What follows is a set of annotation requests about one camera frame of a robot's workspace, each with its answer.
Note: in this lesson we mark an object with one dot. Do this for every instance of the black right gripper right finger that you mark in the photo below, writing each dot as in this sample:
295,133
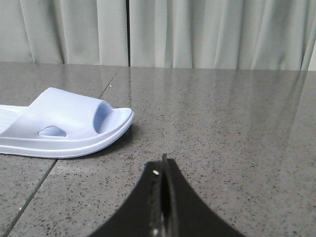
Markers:
185,214

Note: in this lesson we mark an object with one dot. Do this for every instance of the grey-green left curtain panel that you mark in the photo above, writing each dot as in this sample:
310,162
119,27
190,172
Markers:
92,32

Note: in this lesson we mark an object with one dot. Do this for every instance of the light blue slipper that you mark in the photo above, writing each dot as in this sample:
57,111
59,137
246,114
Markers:
61,124

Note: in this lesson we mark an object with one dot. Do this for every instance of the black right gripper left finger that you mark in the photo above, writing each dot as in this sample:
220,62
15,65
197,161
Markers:
140,214

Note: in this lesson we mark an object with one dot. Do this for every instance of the grey-green right curtain panel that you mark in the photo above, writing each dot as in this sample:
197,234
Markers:
223,34

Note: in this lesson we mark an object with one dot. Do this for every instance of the grey-green curtain panel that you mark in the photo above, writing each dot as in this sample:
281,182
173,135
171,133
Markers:
92,32
223,34

